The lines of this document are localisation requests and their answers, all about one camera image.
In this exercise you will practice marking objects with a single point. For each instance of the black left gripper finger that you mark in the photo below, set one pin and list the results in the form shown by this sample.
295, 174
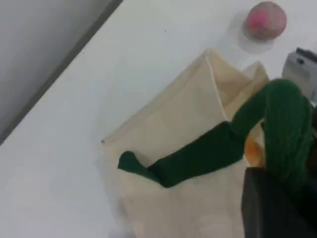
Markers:
267, 213

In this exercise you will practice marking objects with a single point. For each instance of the long ridged golden bread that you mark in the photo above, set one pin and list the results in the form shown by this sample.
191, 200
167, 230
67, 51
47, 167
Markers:
253, 152

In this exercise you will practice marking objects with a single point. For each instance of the pale pink peach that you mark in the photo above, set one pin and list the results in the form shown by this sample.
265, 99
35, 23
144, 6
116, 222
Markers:
268, 21

